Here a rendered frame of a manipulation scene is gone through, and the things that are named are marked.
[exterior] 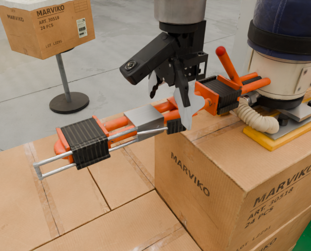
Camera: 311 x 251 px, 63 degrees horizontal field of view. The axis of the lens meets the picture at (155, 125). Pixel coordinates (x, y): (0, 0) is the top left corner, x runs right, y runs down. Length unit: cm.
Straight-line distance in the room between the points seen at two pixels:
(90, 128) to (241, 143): 41
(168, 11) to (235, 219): 51
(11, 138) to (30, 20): 100
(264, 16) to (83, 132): 51
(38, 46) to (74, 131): 171
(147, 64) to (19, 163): 101
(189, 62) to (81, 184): 81
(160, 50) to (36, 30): 174
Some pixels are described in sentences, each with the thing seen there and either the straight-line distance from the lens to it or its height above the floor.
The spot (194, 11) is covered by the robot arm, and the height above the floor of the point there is 130.
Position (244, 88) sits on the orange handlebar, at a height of 108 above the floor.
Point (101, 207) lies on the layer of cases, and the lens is 106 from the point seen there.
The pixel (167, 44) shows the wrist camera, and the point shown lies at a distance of 47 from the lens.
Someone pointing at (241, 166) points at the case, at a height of 94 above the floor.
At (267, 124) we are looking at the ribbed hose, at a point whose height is 102.
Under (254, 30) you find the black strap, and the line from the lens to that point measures 75.
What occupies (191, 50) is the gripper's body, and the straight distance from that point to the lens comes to 52.
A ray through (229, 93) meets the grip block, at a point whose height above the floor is 110.
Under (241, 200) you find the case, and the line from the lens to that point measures 64.
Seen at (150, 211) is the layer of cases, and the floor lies 54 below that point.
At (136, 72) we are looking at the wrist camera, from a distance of 46.
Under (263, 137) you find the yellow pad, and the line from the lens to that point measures 74.
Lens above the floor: 140
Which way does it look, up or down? 37 degrees down
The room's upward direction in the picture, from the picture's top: straight up
